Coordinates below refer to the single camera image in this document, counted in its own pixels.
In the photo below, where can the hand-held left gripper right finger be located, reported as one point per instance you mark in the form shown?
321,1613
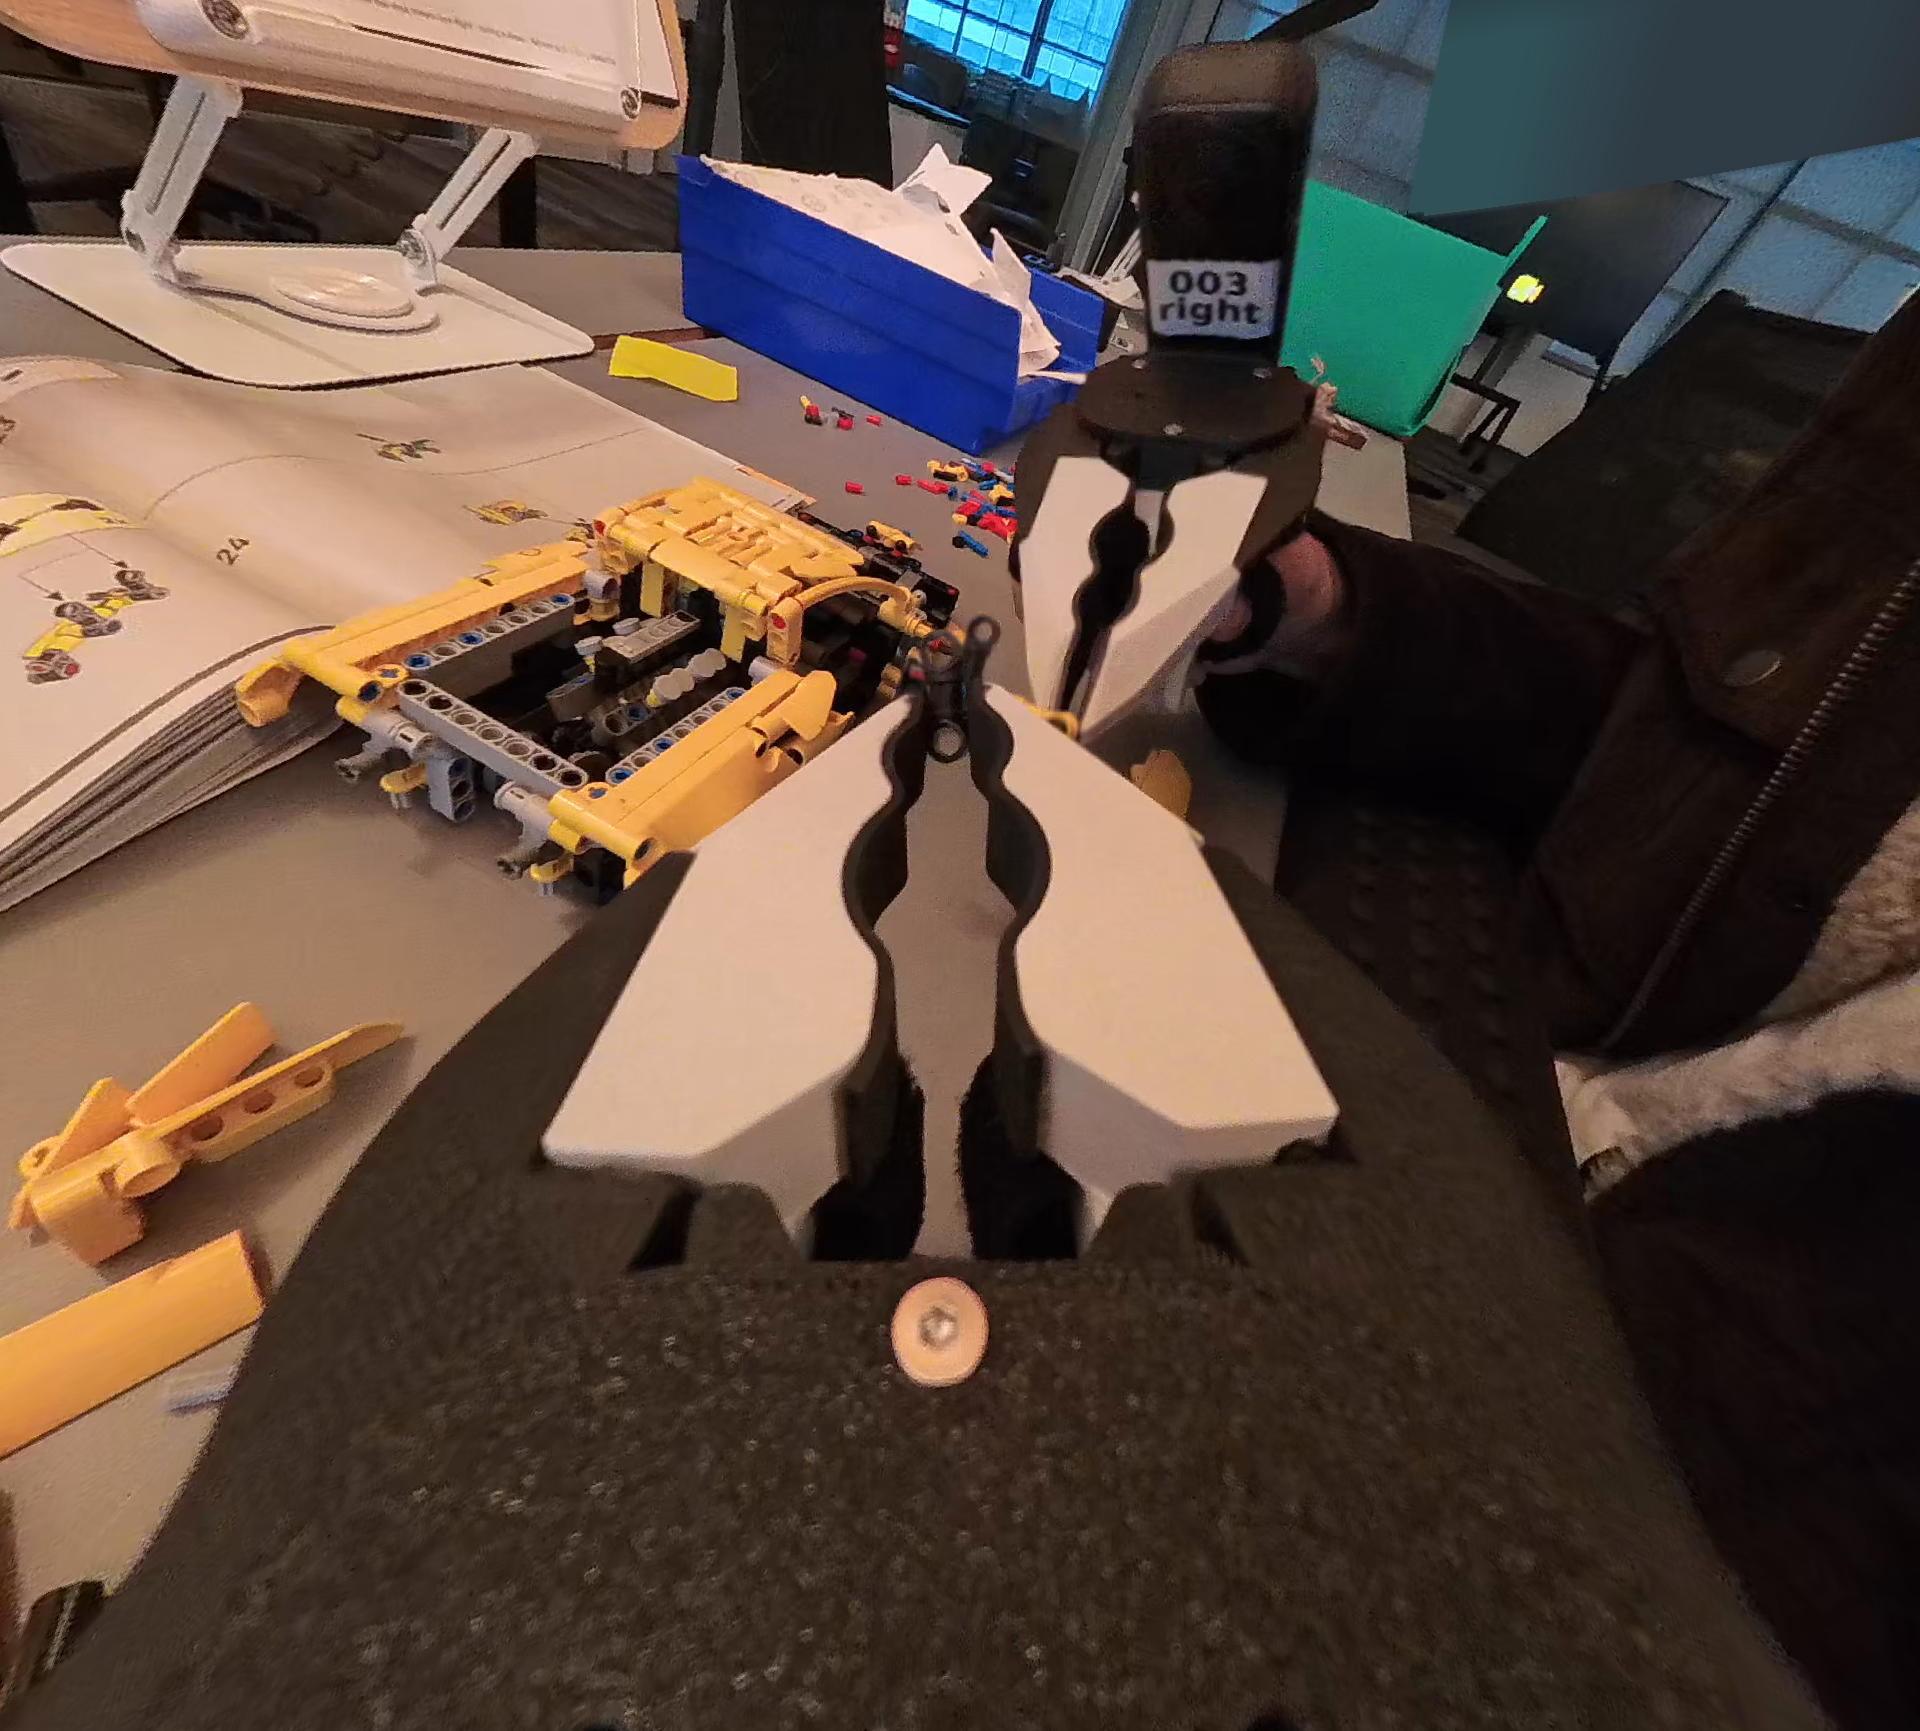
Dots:
1169,1013

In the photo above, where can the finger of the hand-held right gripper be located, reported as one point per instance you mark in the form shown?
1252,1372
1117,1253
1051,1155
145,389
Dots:
1060,559
1198,559

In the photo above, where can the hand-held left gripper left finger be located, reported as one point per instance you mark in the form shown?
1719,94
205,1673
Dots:
722,1013

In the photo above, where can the yellow brick car model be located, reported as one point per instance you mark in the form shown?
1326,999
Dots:
722,548

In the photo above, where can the person's right forearm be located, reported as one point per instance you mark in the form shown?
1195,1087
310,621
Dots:
1441,656

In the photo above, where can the grey desk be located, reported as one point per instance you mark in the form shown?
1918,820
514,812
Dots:
453,968

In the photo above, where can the person's right hand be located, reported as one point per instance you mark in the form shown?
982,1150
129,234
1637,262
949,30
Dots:
1281,607

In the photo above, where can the pile of small coloured pieces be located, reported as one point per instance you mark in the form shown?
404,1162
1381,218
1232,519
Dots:
960,487

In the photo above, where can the green board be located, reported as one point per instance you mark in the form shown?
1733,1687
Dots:
1412,305

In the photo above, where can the black perforated mat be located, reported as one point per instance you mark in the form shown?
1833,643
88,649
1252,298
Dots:
1412,955

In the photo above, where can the blue plastic bin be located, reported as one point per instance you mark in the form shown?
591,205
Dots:
840,305

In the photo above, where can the white plastic bags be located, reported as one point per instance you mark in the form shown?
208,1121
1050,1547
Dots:
901,218

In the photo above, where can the black monitor screen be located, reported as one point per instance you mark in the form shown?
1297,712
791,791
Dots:
1621,262

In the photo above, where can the yellow sticky note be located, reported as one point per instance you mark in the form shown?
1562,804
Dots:
672,369

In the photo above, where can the fleece-lined jacket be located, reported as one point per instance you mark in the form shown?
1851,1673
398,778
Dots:
1772,712

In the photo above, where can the yellow beam brick assembly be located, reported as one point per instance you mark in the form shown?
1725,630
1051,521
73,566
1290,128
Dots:
140,1148

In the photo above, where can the open instruction booklet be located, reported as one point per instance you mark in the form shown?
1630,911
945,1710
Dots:
182,681

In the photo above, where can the yellow brick piece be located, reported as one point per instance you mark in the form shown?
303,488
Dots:
118,1345

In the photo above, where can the wooden document stand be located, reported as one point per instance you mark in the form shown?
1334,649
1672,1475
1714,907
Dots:
303,294

